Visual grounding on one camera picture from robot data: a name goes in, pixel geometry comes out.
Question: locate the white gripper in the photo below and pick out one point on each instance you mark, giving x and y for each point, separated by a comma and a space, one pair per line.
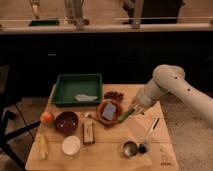
141, 102

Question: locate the green pepper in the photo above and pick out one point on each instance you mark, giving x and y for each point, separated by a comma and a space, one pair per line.
125, 115

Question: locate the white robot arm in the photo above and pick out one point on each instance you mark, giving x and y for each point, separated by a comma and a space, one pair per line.
171, 79

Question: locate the metal cup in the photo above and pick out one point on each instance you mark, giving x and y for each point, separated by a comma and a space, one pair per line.
129, 149

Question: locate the white paper cup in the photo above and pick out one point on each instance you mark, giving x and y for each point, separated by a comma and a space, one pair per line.
71, 145

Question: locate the orange bowl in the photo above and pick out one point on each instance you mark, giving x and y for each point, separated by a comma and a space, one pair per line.
118, 112

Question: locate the dark red grapes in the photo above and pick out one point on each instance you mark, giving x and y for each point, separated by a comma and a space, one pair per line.
114, 95

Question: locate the blue sponge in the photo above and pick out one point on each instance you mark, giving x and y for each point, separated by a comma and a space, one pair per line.
108, 111

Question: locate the black measuring spoon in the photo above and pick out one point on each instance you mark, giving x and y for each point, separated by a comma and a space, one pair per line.
143, 147

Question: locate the brown chocolate bar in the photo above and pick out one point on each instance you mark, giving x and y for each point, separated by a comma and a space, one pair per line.
88, 132

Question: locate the dark red bowl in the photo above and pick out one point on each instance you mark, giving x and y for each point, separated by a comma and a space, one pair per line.
66, 123

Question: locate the green plastic tray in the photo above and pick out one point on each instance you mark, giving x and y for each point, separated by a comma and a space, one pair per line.
68, 86

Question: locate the red apple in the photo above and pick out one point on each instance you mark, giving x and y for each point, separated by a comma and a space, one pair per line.
47, 118

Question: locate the black chair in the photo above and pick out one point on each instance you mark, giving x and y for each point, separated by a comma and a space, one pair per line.
6, 115

